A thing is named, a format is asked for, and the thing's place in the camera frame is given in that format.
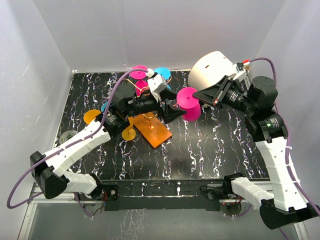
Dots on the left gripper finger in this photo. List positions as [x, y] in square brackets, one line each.
[171, 113]
[168, 94]

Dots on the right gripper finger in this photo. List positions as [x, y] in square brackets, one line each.
[210, 95]
[226, 81]

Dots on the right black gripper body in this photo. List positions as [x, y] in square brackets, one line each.
[236, 98]

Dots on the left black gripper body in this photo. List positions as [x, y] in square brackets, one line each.
[148, 103]

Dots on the pink wine glass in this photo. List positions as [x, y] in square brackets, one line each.
[189, 103]
[140, 81]

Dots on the blue wine glass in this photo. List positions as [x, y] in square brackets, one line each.
[166, 73]
[104, 106]

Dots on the yellow wine glass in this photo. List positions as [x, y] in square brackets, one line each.
[91, 115]
[129, 133]

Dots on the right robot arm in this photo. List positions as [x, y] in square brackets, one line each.
[287, 203]

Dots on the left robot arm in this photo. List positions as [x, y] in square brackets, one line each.
[51, 169]

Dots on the white cylindrical container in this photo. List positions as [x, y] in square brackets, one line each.
[209, 70]

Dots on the clear tape roll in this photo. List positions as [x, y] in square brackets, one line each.
[65, 136]

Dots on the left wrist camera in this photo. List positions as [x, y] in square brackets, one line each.
[156, 84]

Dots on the gold wire glass rack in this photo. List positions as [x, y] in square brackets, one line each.
[151, 128]

